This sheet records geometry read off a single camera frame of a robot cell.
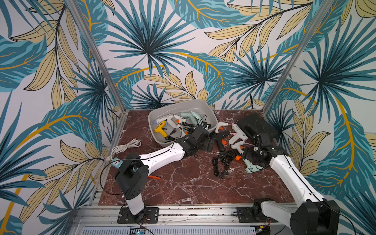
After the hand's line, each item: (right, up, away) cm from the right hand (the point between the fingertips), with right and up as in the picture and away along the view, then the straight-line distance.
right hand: (250, 157), depth 83 cm
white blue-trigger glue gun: (-50, +22, +25) cm, 60 cm away
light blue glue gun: (-27, +24, +27) cm, 45 cm away
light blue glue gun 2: (+3, -8, +5) cm, 9 cm away
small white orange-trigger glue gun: (-11, +18, +26) cm, 33 cm away
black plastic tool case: (+13, +19, +21) cm, 32 cm away
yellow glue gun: (-55, +16, +20) cm, 61 cm away
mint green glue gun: (-35, +26, +27) cm, 51 cm away
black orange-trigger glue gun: (-14, +9, +19) cm, 25 cm away
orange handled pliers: (-56, -11, -1) cm, 57 cm away
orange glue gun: (-5, -2, +7) cm, 9 cm away
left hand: (-25, +9, +1) cm, 27 cm away
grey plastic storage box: (-24, +32, +31) cm, 50 cm away
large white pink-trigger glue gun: (0, +11, +18) cm, 22 cm away
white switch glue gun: (-41, +22, +24) cm, 52 cm away
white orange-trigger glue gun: (-3, +4, +15) cm, 15 cm away
